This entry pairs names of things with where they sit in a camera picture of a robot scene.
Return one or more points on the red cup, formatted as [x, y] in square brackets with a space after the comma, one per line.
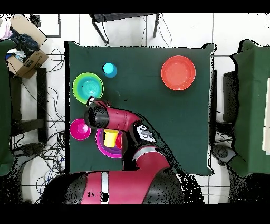
[118, 141]

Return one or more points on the yellow cup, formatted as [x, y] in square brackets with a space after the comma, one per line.
[110, 138]

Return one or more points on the purple bowl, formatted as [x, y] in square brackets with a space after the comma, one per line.
[111, 150]

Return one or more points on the large pink bowl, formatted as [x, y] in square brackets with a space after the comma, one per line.
[99, 143]

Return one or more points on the blue bowl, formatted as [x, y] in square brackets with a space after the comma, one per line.
[90, 87]

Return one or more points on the green bowl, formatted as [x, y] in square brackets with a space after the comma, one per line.
[75, 88]

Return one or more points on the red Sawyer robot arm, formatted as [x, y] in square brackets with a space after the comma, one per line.
[130, 181]

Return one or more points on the dark green tablecloth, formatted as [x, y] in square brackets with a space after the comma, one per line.
[168, 126]

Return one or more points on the light blue cup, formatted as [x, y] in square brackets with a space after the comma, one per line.
[109, 70]

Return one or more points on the orange bowl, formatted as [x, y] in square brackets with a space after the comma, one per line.
[178, 73]

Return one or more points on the small crimson bowl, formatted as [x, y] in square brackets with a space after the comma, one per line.
[78, 130]

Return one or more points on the black cabinet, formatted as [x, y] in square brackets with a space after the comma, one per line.
[230, 95]

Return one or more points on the black caster leg with knob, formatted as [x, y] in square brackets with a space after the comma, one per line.
[29, 149]
[223, 152]

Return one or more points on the cardboard box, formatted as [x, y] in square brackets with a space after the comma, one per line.
[29, 63]

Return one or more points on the green-covered side table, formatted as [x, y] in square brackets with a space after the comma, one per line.
[253, 84]
[5, 105]

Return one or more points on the black bench frame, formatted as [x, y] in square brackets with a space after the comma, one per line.
[41, 95]

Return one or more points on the black metal chair frame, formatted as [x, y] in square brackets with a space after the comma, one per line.
[118, 17]

